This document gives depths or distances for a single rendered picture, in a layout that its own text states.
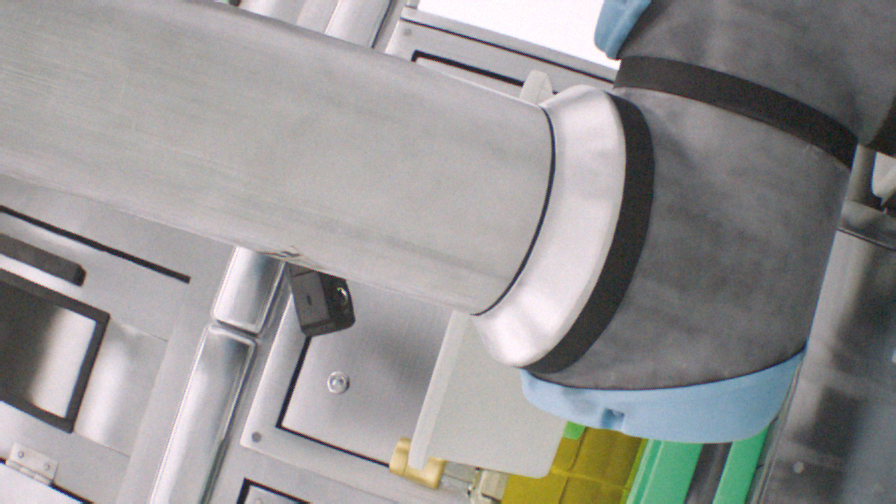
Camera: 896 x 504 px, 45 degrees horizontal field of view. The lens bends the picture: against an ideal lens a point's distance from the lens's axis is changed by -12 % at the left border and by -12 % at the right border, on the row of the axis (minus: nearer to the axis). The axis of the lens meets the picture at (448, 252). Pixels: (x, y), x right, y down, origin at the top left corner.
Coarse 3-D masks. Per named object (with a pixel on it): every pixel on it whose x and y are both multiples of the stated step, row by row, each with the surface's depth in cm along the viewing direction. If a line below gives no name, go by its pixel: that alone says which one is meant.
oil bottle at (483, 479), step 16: (480, 480) 96; (496, 480) 96; (512, 480) 96; (528, 480) 96; (544, 480) 96; (560, 480) 96; (576, 480) 96; (592, 480) 96; (480, 496) 96; (496, 496) 95; (512, 496) 95; (528, 496) 95; (544, 496) 95; (560, 496) 95; (576, 496) 95; (592, 496) 95; (608, 496) 95; (624, 496) 95
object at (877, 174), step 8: (880, 160) 92; (888, 160) 92; (880, 168) 92; (888, 168) 92; (880, 176) 92; (888, 176) 87; (872, 184) 92; (880, 184) 89; (888, 184) 87; (880, 192) 89; (888, 192) 89
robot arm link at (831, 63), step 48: (624, 0) 47; (672, 0) 46; (720, 0) 45; (768, 0) 44; (816, 0) 44; (864, 0) 44; (624, 48) 49; (672, 48) 46; (720, 48) 45; (768, 48) 44; (816, 48) 45; (864, 48) 45; (720, 96) 45; (768, 96) 44; (816, 96) 45; (864, 96) 46; (816, 144) 45; (864, 144) 49
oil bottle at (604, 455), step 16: (592, 432) 97; (608, 432) 97; (560, 448) 97; (576, 448) 97; (592, 448) 97; (608, 448) 97; (624, 448) 96; (640, 448) 96; (560, 464) 97; (576, 464) 96; (592, 464) 96; (608, 464) 96; (624, 464) 96; (608, 480) 96; (624, 480) 96
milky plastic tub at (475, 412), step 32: (544, 96) 62; (448, 352) 62; (480, 352) 62; (448, 384) 62; (480, 384) 63; (512, 384) 63; (448, 416) 63; (480, 416) 63; (512, 416) 63; (544, 416) 63; (416, 448) 62; (448, 448) 63; (480, 448) 63; (512, 448) 63; (544, 448) 63
